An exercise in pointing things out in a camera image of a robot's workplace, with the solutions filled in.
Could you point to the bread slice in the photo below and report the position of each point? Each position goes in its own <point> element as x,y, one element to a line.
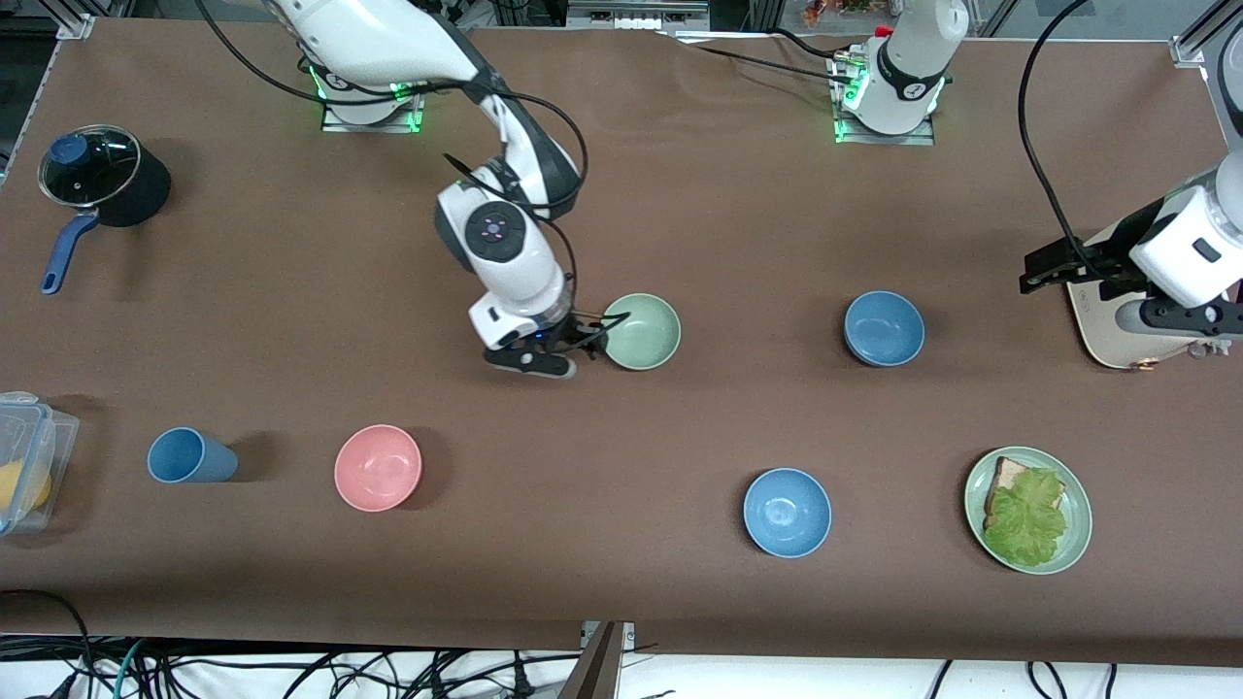
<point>1010,476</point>

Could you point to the green plate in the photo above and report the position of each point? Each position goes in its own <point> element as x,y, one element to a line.
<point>1078,515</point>

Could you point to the pink bowl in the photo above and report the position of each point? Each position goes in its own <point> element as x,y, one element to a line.
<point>379,468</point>

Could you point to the green lettuce leaf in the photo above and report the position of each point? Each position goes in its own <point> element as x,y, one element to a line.
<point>1029,524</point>

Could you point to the metal table bracket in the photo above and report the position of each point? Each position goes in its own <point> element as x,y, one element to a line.
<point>602,670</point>

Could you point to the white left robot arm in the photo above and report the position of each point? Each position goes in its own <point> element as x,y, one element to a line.
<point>913,58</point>

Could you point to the blue bowl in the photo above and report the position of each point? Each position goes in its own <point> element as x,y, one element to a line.
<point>884,328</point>
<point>787,513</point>

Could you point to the blue saucepan with lid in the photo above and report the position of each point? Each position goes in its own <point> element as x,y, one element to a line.
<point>146,194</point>

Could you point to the yellow fruit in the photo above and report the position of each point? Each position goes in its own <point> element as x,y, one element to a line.
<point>19,485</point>

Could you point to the aluminium frame profile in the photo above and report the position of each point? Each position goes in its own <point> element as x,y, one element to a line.
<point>78,21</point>
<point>1199,39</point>

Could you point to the cream toaster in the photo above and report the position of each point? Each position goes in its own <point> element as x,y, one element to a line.
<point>1102,330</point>

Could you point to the glass lid with blue knob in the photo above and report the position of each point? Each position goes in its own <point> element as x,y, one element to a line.
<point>87,165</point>

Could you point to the blue ribbed cup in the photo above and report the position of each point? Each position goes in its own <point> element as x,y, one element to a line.
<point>184,456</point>

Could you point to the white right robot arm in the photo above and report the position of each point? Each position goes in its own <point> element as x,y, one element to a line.
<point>505,243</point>

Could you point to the green bowl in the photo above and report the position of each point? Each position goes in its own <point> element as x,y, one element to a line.
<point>646,335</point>

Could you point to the clear plastic container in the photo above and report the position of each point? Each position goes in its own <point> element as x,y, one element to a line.
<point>58,437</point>

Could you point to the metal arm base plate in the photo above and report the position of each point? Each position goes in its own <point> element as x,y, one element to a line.
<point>884,138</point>
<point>374,124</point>

